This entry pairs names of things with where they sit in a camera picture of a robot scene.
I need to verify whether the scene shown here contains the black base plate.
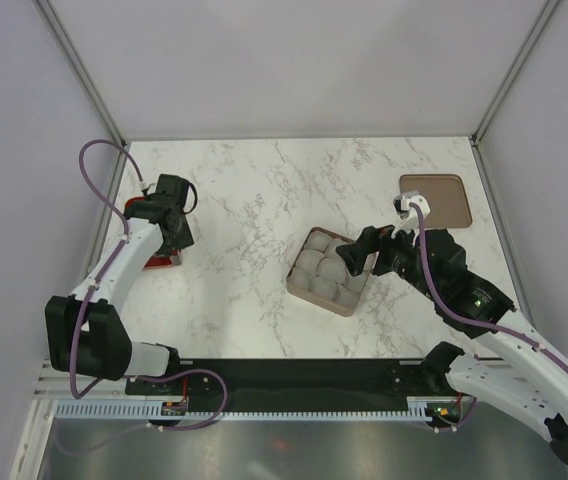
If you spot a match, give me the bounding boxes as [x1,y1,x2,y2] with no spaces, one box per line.
[123,357,465,414]

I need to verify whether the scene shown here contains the rose gold box lid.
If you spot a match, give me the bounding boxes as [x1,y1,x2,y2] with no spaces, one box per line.
[399,174,473,229]

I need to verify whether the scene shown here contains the left aluminium frame post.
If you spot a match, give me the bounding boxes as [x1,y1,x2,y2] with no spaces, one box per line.
[33,0,127,146]

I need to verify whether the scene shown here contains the red rectangular tray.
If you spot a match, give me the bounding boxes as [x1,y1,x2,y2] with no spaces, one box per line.
[124,196,182,269]

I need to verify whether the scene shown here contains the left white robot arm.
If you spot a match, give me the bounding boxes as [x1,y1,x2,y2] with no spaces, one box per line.
[45,174,198,394]

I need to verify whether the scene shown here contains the white slotted cable duct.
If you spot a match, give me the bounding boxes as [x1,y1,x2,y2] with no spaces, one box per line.
[54,400,432,422]

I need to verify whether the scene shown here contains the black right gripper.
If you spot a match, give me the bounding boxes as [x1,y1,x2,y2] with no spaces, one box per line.
[335,215,441,302]

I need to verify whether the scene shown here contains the rose gold chocolate box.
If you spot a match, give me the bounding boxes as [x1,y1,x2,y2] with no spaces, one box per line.
[285,227,376,317]

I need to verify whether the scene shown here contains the aluminium frame post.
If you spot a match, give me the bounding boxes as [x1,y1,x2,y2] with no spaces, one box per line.
[469,0,563,149]
[33,0,127,146]

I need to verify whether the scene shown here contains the right aluminium frame post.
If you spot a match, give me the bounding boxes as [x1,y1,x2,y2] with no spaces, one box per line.
[469,0,563,149]

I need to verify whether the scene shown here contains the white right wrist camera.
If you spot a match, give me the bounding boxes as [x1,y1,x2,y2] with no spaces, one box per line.
[391,191,431,238]

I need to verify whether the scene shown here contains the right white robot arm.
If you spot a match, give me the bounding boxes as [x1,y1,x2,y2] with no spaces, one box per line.
[336,227,568,466]

